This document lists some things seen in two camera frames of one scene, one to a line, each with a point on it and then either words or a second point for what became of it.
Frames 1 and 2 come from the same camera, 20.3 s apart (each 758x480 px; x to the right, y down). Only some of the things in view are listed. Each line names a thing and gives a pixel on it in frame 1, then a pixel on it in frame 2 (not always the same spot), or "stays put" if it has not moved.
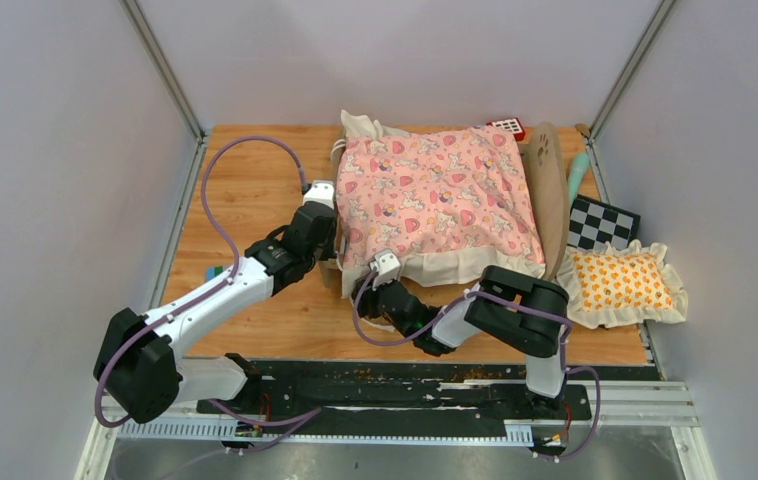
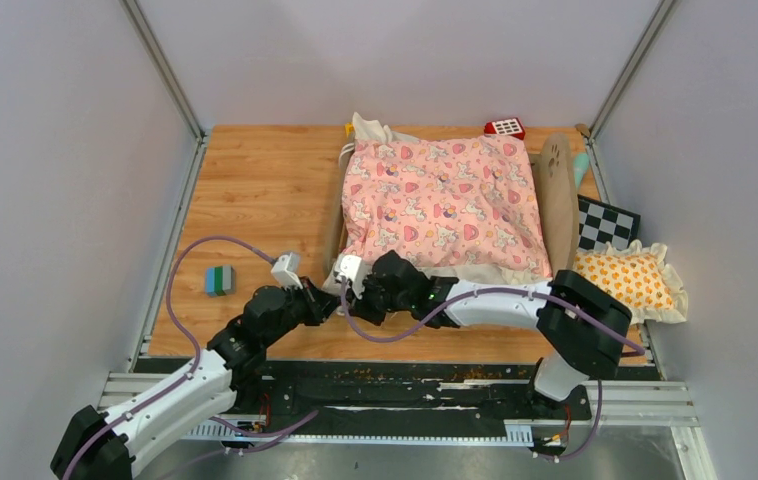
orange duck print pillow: x=612 y=286 stays put
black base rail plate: x=394 y=393 stays put
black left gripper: x=331 y=253 → x=321 y=304
